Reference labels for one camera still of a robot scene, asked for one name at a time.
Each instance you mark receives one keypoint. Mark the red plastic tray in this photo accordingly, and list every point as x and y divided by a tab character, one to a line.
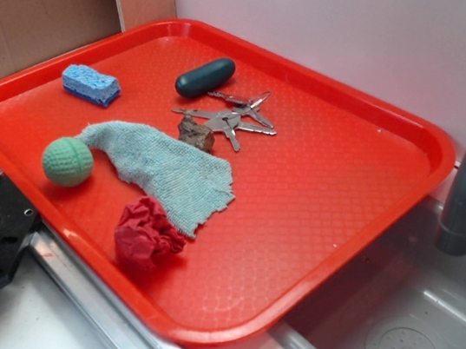
342	168

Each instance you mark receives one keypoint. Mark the blue sponge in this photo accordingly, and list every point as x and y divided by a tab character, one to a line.
90	85

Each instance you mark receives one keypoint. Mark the light blue microfiber cloth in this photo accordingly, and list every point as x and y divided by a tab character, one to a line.
189	184

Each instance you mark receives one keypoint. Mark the crumpled red paper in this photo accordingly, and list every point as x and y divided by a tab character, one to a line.
143	234

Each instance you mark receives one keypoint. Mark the dark green oval case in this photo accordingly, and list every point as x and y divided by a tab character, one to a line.
205	78

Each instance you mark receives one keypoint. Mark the grey plastic sink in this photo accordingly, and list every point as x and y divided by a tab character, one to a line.
400	274

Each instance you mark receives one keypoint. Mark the green textured ball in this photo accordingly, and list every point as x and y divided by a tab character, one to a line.
67	162

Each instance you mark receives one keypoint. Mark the brown rock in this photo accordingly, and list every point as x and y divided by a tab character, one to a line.
195	134

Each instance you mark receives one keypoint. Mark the silver key bunch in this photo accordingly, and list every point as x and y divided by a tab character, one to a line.
244	115

